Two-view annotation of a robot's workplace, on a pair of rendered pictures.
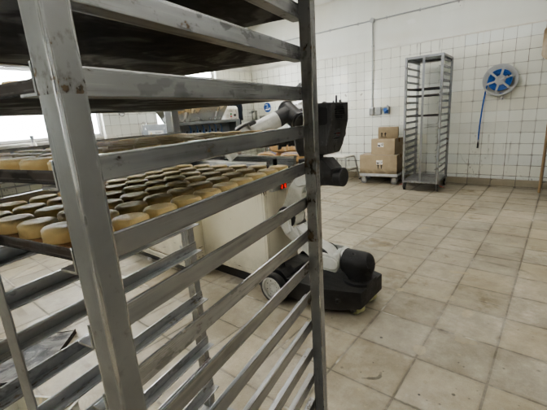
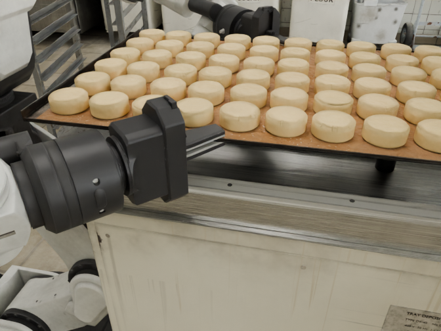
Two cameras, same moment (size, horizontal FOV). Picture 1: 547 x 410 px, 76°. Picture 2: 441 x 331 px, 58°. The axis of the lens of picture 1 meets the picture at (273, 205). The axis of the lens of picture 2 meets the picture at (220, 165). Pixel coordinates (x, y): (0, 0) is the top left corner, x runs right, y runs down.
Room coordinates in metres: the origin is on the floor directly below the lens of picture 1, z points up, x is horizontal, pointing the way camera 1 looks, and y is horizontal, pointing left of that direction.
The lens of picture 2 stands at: (2.99, -0.20, 1.23)
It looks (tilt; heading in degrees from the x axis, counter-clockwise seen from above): 33 degrees down; 152
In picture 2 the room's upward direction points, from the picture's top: straight up
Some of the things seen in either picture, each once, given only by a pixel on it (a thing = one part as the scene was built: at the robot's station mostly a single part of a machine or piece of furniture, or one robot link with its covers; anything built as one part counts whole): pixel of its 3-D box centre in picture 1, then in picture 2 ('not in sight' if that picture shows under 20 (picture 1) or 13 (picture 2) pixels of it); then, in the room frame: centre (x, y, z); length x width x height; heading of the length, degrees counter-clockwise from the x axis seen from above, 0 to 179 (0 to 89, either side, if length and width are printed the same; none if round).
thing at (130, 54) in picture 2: not in sight; (125, 56); (2.32, -0.02, 1.01); 0.05 x 0.05 x 0.02
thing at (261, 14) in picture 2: not in sight; (249, 33); (2.25, 0.27, 1.00); 0.12 x 0.10 x 0.13; 5
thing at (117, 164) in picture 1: (230, 143); not in sight; (0.63, 0.07, 1.14); 0.64 x 0.03 x 0.03; 151
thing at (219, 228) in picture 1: (247, 216); (291, 316); (2.57, 0.21, 0.45); 0.70 x 0.34 x 0.90; 49
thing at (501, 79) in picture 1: (496, 106); not in sight; (4.86, -3.12, 1.10); 0.41 x 0.17 x 1.10; 50
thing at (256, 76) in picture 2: not in sight; (252, 80); (2.51, 0.11, 1.01); 0.05 x 0.05 x 0.02
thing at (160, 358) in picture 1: (244, 282); not in sight; (0.63, 0.07, 0.87); 0.64 x 0.03 x 0.03; 151
